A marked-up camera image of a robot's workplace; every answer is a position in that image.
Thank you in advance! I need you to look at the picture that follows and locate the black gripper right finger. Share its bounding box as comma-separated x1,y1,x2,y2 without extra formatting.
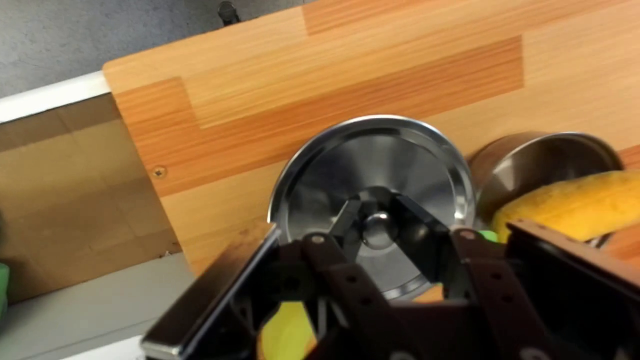
393,193,640,360

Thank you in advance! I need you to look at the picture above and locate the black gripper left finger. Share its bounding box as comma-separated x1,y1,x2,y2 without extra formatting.
141,197,402,360

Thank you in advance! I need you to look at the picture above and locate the round steel pot lid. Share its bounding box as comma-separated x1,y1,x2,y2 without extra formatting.
267,114,479,305

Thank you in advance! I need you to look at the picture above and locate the small steel pot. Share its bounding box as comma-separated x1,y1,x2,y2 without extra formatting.
466,130,626,247

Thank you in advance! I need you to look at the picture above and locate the yellow toy banana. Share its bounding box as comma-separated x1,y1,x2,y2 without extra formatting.
256,168,640,360

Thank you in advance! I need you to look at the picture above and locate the brown cardboard panel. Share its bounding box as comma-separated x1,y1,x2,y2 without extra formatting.
0,96,184,305

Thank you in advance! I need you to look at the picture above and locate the white shelf board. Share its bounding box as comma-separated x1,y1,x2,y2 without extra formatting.
0,68,113,125

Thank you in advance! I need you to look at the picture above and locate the black table bracket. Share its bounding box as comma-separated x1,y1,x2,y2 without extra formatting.
219,0,245,25

